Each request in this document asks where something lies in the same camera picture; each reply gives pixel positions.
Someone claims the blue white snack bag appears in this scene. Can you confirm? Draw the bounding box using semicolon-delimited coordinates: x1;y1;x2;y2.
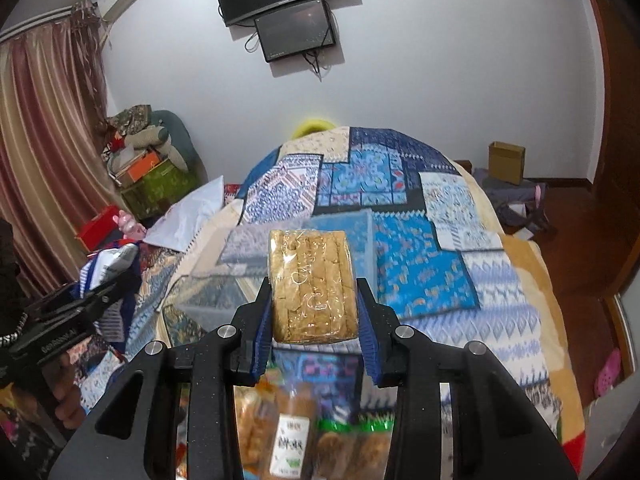
73;243;139;299

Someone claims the green top cookie bag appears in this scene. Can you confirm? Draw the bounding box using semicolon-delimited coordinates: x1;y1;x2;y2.
311;418;394;479

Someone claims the tan cracker snack pack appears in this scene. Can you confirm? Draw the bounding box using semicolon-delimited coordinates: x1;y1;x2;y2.
268;230;358;344

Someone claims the person's left hand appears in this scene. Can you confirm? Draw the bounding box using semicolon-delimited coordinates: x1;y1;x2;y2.
52;353;86;430

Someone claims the red gift box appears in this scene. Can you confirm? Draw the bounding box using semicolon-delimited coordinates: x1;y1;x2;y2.
76;205;122;252

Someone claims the pink slipper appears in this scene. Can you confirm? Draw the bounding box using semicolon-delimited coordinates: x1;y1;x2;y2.
593;348;622;398

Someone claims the pink plush toy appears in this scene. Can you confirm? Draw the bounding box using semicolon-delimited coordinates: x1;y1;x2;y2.
113;210;146;242

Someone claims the white label snack pack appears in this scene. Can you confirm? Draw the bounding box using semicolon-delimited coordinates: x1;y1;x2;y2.
234;380;318;479

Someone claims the striped brown curtain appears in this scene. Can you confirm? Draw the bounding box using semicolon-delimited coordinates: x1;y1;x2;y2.
1;1;120;296

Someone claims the clear plastic storage bin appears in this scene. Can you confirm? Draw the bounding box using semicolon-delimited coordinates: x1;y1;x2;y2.
162;210;376;346

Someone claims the white pillow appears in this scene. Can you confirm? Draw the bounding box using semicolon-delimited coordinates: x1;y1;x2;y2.
143;176;224;252

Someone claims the green storage box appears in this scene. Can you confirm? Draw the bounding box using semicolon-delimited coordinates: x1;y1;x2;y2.
120;159;200;220

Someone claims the orange flat box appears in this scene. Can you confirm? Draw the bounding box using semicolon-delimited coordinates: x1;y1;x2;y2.
116;151;160;188

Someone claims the blue patchwork bed quilt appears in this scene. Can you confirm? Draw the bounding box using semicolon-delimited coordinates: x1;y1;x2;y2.
125;127;586;466

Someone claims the grey plush cushion pile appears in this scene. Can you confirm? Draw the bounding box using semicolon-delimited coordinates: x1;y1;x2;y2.
101;104;198;172

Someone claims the cardboard box on floor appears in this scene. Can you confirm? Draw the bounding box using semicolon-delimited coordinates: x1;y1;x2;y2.
488;141;526;185

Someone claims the yellow round object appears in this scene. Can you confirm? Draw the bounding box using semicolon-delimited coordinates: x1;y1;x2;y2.
291;118;335;140

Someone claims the small wall monitor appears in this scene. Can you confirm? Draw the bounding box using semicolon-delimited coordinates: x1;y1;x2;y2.
254;0;335;63

